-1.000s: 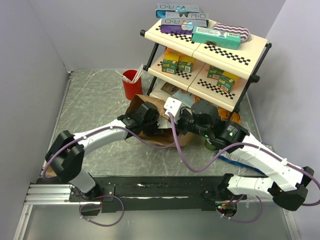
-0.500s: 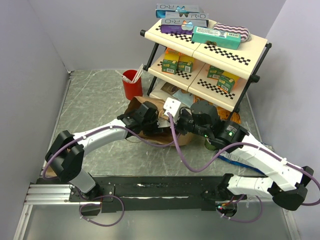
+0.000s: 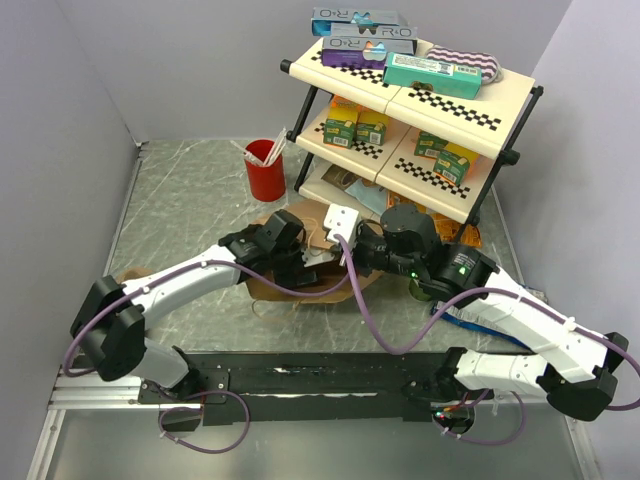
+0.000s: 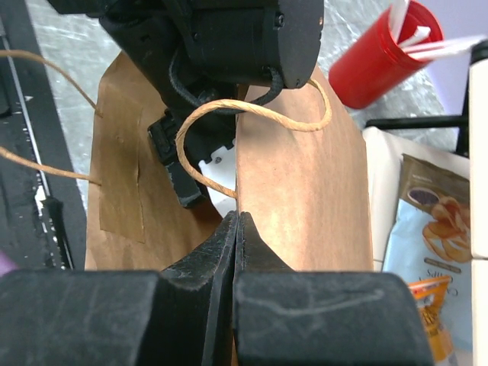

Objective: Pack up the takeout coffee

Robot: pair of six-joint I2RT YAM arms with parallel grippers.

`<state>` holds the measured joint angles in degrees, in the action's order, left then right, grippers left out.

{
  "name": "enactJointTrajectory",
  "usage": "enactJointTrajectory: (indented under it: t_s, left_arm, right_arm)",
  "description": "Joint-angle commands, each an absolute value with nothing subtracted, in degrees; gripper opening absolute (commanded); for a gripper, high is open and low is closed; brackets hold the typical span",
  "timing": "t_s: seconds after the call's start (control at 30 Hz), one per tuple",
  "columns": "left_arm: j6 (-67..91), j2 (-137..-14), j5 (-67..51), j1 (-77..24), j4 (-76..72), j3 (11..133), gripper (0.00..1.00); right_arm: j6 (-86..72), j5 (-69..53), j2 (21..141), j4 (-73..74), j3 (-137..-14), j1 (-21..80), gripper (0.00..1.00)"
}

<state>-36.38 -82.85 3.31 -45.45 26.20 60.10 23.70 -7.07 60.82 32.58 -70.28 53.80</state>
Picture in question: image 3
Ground top grey R+Co box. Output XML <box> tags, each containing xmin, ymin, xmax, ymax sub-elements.
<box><xmin>311</xmin><ymin>7</ymin><xmax>417</xmax><ymax>39</ymax></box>

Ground blue chips bag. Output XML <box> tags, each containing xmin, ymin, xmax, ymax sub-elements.
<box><xmin>439</xmin><ymin>307</ymin><xmax>527</xmax><ymax>349</ymax></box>

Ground green yellow box far left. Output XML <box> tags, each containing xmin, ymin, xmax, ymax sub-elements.
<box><xmin>323</xmin><ymin>95</ymin><xmax>361</xmax><ymax>149</ymax></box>

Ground teal rectangular box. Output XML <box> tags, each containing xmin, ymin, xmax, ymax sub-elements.
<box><xmin>383</xmin><ymin>53</ymin><xmax>482</xmax><ymax>100</ymax></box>

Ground magazine on bottom shelf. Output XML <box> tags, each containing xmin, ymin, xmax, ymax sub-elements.
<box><xmin>321</xmin><ymin>165</ymin><xmax>388</xmax><ymax>215</ymax></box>

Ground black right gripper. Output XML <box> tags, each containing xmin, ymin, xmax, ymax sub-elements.
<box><xmin>330</xmin><ymin>224</ymin><xmax>422</xmax><ymax>278</ymax></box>

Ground cream three-tier shelf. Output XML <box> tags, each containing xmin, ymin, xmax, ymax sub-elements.
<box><xmin>280</xmin><ymin>41</ymin><xmax>544</xmax><ymax>225</ymax></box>

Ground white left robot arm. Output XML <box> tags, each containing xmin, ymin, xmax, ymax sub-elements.
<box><xmin>63</xmin><ymin>210</ymin><xmax>306</xmax><ymax>402</ymax></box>

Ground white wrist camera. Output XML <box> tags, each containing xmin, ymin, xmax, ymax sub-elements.
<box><xmin>323</xmin><ymin>203</ymin><xmax>362</xmax><ymax>247</ymax></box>
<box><xmin>302</xmin><ymin>247</ymin><xmax>340</xmax><ymax>268</ymax></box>

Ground white wrapped straws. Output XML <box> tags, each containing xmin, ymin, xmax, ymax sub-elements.
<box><xmin>229</xmin><ymin>126</ymin><xmax>289</xmax><ymax>168</ymax></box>

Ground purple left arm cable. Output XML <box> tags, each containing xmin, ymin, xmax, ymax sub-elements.
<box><xmin>60</xmin><ymin>259</ymin><xmax>351</xmax><ymax>455</ymax></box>

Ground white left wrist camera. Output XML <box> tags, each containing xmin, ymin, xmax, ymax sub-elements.
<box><xmin>302</xmin><ymin>247</ymin><xmax>340</xmax><ymax>268</ymax></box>

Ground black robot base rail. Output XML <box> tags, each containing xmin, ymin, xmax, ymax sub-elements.
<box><xmin>137</xmin><ymin>351</ymin><xmax>501</xmax><ymax>435</ymax></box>

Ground stack of green paper cups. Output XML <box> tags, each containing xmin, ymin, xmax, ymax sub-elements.
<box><xmin>409</xmin><ymin>280</ymin><xmax>431</xmax><ymax>302</ymax></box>

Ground brown paper bag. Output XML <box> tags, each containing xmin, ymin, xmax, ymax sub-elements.
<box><xmin>245</xmin><ymin>199</ymin><xmax>353</xmax><ymax>318</ymax></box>

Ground green yellow box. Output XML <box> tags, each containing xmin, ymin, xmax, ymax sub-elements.
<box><xmin>323</xmin><ymin>95</ymin><xmax>361</xmax><ymax>149</ymax></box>
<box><xmin>355</xmin><ymin>107</ymin><xmax>390</xmax><ymax>146</ymax></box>
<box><xmin>433</xmin><ymin>142</ymin><xmax>480</xmax><ymax>186</ymax></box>
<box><xmin>414</xmin><ymin>131</ymin><xmax>448</xmax><ymax>159</ymax></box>

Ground green yellow box far right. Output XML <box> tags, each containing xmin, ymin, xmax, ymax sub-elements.
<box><xmin>433</xmin><ymin>142</ymin><xmax>480</xmax><ymax>186</ymax></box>

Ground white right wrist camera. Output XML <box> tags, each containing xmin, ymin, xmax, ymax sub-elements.
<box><xmin>323</xmin><ymin>203</ymin><xmax>362</xmax><ymax>247</ymax></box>

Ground purple wavy pouch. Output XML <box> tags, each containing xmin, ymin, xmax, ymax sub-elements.
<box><xmin>425</xmin><ymin>45</ymin><xmax>503</xmax><ymax>85</ymax></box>

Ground red plastic cup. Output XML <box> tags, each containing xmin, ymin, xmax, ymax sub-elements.
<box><xmin>245</xmin><ymin>139</ymin><xmax>286</xmax><ymax>202</ymax></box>

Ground orange snack bag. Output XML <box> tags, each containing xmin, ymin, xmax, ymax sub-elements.
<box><xmin>386</xmin><ymin>191</ymin><xmax>483</xmax><ymax>248</ymax></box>

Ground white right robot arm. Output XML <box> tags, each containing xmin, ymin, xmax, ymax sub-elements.
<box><xmin>344</xmin><ymin>204</ymin><xmax>628</xmax><ymax>421</ymax></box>

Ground purple grey R+Co box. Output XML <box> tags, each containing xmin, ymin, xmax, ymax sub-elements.
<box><xmin>321</xmin><ymin>37</ymin><xmax>417</xmax><ymax>70</ymax></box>

